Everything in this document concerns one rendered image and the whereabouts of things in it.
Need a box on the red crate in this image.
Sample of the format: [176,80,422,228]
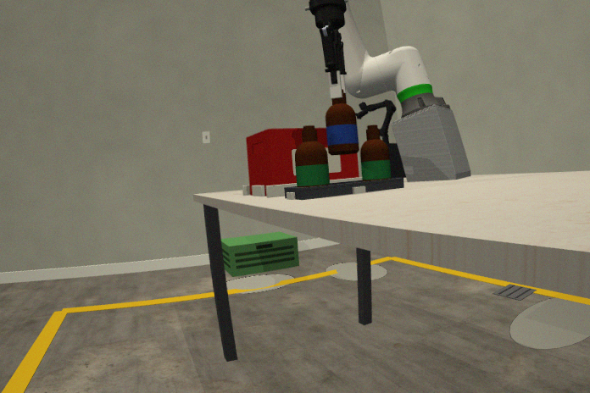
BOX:
[246,128,359,196]

